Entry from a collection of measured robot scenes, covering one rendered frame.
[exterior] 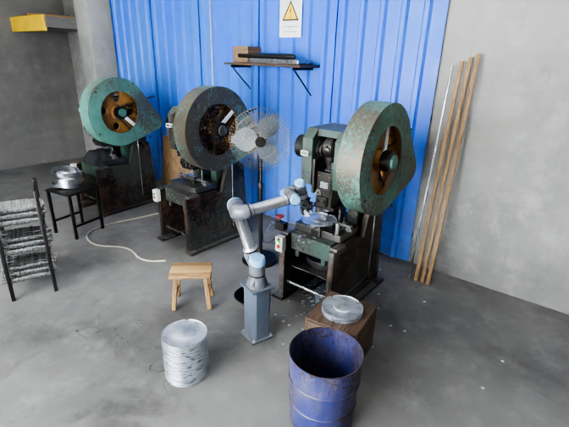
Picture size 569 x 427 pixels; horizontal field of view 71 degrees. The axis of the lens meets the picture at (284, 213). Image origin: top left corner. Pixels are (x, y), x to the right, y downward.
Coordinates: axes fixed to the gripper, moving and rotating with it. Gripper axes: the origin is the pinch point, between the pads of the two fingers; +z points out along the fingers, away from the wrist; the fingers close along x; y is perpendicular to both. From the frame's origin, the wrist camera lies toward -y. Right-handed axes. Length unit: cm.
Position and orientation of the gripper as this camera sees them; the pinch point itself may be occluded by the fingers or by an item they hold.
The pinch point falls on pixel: (306, 215)
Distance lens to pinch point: 308.3
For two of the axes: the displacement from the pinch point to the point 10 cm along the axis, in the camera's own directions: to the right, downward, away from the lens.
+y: 8.1, 2.3, -5.3
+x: 5.3, -6.5, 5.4
